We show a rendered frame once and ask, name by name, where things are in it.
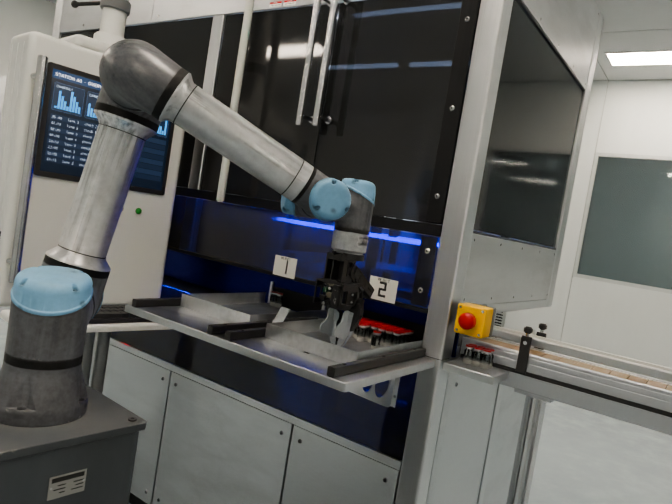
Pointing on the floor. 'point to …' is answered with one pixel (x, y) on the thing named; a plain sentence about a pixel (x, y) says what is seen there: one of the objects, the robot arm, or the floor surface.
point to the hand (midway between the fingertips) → (338, 343)
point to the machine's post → (454, 247)
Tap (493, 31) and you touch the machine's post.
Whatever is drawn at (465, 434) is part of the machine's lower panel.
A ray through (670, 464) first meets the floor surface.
